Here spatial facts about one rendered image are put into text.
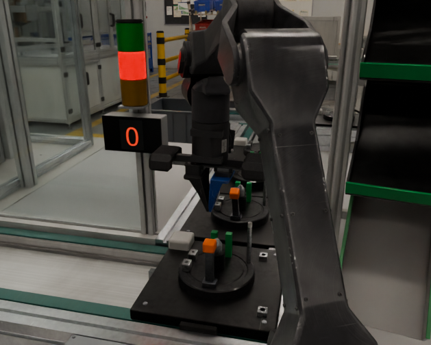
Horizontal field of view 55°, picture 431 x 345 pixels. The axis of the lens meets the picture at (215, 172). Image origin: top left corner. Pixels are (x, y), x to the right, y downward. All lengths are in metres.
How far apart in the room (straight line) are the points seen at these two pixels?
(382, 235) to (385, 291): 0.09
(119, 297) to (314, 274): 0.58
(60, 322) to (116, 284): 0.18
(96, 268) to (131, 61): 0.44
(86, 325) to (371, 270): 0.46
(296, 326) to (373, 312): 0.39
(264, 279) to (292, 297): 0.46
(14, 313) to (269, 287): 0.44
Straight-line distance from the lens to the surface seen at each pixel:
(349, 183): 0.60
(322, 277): 0.33
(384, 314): 0.70
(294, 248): 0.32
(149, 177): 0.89
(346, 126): 0.69
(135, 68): 0.80
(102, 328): 0.73
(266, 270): 0.81
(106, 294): 0.87
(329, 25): 7.91
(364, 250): 0.72
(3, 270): 1.01
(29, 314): 0.79
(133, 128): 0.82
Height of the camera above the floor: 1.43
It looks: 21 degrees down
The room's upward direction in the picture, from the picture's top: straight up
